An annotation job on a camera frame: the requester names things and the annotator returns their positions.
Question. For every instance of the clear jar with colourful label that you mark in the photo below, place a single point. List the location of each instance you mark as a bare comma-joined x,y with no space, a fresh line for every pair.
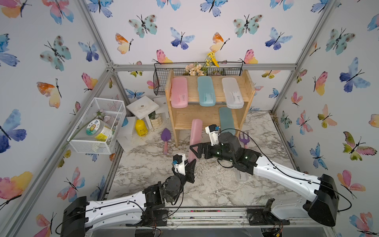
99,130

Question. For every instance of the artificial flowers bunch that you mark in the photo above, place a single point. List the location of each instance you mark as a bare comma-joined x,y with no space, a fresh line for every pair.
201,69

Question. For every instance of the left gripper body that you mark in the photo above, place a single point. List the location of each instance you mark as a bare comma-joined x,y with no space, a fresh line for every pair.
179,181

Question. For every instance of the wooden two-tier shelf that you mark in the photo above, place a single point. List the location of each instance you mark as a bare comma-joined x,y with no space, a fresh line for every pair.
194,97

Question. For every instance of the purple toy trowel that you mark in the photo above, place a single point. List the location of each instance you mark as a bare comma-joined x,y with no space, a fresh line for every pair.
165,136

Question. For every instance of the teal pencil case top shelf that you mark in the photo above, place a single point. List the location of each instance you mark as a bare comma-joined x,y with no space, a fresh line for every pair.
206,92

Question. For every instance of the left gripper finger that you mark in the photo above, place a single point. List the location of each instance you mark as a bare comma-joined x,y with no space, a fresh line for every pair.
182,168
189,169

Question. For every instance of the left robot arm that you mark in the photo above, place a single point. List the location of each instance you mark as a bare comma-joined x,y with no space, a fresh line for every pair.
144,208

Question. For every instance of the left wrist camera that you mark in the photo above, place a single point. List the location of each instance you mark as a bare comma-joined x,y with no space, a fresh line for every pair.
177,159

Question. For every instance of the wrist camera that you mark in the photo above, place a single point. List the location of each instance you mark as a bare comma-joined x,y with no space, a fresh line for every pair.
177,159
213,132

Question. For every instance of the artificial flower stem in basket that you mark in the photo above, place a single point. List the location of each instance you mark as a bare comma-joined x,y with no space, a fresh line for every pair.
79,132

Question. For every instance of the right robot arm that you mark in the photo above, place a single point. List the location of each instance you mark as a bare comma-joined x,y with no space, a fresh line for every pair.
318,196

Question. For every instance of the purple toy garden fork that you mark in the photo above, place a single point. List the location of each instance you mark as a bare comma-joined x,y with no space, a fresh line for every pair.
244,138

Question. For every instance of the small potted plant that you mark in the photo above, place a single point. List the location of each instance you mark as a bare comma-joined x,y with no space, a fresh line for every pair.
155,119

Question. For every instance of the teal pencil case shelf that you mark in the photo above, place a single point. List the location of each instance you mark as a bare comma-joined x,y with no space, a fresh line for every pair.
226,120
206,92

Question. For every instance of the pink pencil case top shelf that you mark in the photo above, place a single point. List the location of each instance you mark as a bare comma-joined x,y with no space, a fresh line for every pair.
179,92

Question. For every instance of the white pencil case top shelf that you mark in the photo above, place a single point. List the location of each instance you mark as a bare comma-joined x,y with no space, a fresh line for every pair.
233,95

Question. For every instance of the white pencil case shelf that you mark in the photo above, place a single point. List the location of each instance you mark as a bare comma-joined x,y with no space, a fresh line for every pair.
241,177
233,95

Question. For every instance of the black wire basket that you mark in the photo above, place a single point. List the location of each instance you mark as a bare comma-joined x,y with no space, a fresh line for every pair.
162,71

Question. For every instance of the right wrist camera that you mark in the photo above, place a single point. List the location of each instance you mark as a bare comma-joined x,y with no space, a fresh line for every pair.
213,132

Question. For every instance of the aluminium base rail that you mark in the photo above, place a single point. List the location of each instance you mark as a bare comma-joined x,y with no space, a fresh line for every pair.
185,217

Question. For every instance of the pink pencil case shelf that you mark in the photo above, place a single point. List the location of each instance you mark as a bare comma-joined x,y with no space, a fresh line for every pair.
179,92
195,137

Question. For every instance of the yellow bottle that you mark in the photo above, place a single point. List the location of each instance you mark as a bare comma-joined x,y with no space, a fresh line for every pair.
141,128

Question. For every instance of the small white stool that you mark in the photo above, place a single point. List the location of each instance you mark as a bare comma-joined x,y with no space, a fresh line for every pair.
141,109

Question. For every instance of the white mesh wall basket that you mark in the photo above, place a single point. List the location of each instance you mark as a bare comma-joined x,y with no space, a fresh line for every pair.
115,112

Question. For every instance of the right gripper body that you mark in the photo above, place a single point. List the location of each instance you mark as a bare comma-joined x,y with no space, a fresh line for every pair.
217,153

